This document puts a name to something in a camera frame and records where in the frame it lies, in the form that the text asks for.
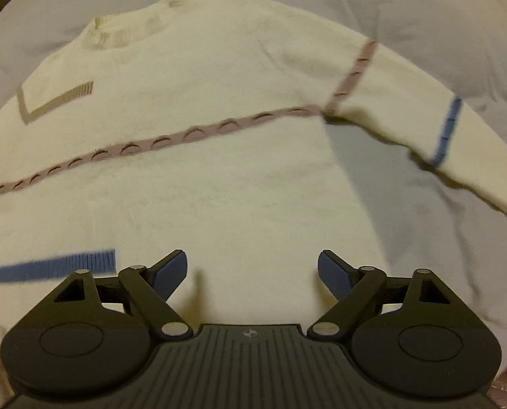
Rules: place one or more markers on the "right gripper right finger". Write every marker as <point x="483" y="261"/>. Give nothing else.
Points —
<point x="357" y="291"/>

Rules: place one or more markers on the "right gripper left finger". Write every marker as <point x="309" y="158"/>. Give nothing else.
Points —
<point x="147" y="291"/>

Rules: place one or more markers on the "cream knit striped sweater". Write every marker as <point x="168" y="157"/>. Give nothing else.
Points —
<point x="252" y="135"/>

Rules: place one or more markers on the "grey bed sheet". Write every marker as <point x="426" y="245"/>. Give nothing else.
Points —
<point x="407" y="29"/>

